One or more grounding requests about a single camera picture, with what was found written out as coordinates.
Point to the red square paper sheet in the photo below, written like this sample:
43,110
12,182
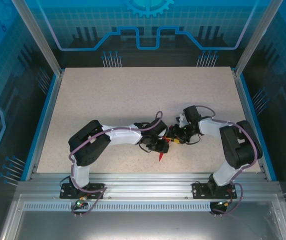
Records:
161,157

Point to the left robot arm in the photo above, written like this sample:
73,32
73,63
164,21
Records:
90,147

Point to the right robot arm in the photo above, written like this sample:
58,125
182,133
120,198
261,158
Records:
237,150

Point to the metal sheet tray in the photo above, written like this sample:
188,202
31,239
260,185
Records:
142,225

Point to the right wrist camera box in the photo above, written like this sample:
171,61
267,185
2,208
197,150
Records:
182,121

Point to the aluminium cross rail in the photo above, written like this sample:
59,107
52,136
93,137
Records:
147,186

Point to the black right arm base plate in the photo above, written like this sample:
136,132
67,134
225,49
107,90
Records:
199,192

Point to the aluminium side rail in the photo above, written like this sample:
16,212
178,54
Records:
49,112
247,112

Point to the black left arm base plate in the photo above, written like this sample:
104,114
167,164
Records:
66,193

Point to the aluminium frame post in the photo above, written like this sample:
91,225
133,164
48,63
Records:
255,40
40,42

